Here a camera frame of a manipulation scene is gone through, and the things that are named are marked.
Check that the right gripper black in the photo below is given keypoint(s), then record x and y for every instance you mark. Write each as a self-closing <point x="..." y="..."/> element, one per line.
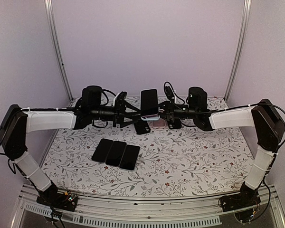
<point x="168" y="113"/>

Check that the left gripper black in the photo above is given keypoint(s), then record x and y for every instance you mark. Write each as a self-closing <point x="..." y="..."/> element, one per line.
<point x="119" y="113"/>

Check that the pink phone case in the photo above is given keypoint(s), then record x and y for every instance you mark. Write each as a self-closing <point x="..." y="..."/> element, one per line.
<point x="159" y="124"/>

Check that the black phone case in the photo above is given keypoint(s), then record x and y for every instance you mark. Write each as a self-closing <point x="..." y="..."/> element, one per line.
<point x="142" y="127"/>
<point x="176" y="124"/>

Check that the dark purple phone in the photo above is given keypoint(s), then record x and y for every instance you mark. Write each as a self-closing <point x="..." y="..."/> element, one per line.
<point x="149" y="103"/>

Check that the light blue phone case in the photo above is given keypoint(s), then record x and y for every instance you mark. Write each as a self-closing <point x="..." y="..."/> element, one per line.
<point x="150" y="118"/>

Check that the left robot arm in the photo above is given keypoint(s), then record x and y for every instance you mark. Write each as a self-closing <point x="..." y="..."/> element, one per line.
<point x="18" y="122"/>

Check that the floral table mat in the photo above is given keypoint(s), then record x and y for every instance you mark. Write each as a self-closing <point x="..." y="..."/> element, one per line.
<point x="171" y="163"/>

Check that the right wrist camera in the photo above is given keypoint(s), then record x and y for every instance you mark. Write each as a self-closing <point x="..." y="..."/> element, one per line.
<point x="169" y="94"/>

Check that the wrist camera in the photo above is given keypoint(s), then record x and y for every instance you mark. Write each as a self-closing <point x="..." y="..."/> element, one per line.
<point x="119" y="98"/>
<point x="169" y="94"/>

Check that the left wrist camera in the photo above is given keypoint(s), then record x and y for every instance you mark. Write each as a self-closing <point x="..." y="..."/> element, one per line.
<point x="119" y="98"/>

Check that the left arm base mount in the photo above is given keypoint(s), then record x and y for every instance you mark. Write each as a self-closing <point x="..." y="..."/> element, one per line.
<point x="52" y="198"/>

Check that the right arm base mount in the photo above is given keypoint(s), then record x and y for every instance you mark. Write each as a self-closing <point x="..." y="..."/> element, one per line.
<point x="238" y="201"/>

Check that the aluminium frame post right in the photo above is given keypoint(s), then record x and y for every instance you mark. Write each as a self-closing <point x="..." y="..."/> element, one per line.
<point x="239" y="48"/>

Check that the aluminium frame post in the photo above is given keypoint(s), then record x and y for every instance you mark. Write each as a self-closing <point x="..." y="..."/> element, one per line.
<point x="239" y="48"/>
<point x="57" y="49"/>

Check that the aluminium frame post left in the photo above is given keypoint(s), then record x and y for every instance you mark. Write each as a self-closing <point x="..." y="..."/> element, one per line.
<point x="57" y="49"/>

